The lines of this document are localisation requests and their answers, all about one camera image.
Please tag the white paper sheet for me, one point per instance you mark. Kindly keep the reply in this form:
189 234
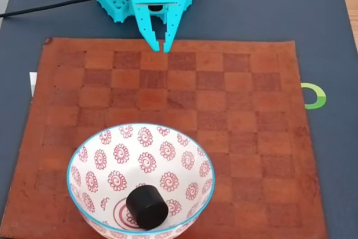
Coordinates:
33 82

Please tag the brown checkerboard leather mat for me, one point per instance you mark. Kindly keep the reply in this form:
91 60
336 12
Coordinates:
223 110

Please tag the white bowl with red flowers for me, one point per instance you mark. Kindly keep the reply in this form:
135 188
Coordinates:
145 160

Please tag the black cylinder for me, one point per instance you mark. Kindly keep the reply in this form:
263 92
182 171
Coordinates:
148 208

